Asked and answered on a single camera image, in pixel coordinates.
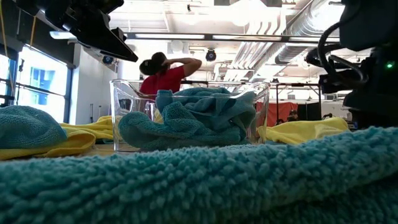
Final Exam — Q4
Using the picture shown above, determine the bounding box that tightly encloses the large window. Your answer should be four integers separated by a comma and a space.
0, 46, 73, 124

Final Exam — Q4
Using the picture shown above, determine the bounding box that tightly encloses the red curtain panel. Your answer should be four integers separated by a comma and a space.
256, 101, 299, 127

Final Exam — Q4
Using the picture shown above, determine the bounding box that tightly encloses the black overhead light bar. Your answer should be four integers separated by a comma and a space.
124, 32, 341, 44

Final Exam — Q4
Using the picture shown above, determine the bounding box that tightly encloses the silver ventilation duct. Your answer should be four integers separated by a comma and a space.
275, 0, 346, 65

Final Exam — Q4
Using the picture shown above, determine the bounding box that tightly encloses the blue microfiber towel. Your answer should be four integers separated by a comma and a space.
118, 101, 249, 150
0, 105, 68, 149
0, 126, 398, 224
155, 86, 257, 131

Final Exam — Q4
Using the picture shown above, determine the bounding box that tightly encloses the person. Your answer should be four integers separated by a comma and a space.
139, 52, 203, 96
285, 109, 299, 123

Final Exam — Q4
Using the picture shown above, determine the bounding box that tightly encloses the clear plastic basket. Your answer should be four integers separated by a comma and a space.
109, 78, 271, 153

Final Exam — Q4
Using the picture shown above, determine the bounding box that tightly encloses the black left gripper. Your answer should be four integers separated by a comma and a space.
15, 0, 139, 62

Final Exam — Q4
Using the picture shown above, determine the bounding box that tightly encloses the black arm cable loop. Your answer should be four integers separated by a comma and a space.
317, 21, 369, 86

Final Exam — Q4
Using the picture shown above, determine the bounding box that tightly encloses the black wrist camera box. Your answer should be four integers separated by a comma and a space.
111, 27, 127, 42

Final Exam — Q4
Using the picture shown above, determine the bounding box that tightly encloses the yellow microfiber towel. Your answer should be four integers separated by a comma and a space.
257, 117, 351, 146
60, 115, 114, 141
0, 123, 97, 161

